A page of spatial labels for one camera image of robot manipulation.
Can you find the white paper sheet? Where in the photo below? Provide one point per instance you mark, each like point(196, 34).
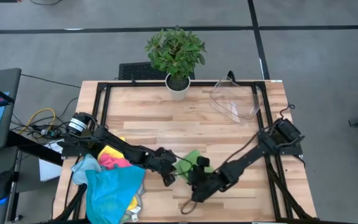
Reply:
point(50, 171)

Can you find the green leafy plant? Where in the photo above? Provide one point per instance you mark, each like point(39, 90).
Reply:
point(176, 53)

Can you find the yellow microfiber towel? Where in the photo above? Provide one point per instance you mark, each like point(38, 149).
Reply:
point(110, 152)

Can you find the light blue microfiber towel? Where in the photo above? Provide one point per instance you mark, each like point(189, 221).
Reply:
point(82, 169)

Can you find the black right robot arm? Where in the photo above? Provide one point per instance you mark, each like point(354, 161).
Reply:
point(247, 160)

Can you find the turquoise microfiber towel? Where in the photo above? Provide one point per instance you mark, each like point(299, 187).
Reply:
point(110, 196)

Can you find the clear plastic bin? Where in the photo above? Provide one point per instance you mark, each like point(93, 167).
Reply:
point(232, 99)

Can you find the black computer mouse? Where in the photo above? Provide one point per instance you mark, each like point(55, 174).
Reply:
point(3, 185)

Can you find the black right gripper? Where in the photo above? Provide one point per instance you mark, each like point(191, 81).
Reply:
point(208, 185)

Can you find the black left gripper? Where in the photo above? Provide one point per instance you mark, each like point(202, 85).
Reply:
point(163, 161)

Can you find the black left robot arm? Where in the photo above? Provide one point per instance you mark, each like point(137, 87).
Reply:
point(123, 149)

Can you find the pink microfiber towel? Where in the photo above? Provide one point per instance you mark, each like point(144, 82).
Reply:
point(112, 161)

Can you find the black perforated floor mat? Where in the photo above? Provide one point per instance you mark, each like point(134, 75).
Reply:
point(135, 71)

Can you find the green microfiber towel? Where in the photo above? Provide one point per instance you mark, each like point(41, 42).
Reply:
point(191, 158)

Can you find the black aluminium table frame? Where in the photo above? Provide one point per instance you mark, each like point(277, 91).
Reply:
point(135, 84)

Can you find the white plant pot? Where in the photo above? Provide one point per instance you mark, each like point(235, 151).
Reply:
point(178, 93)

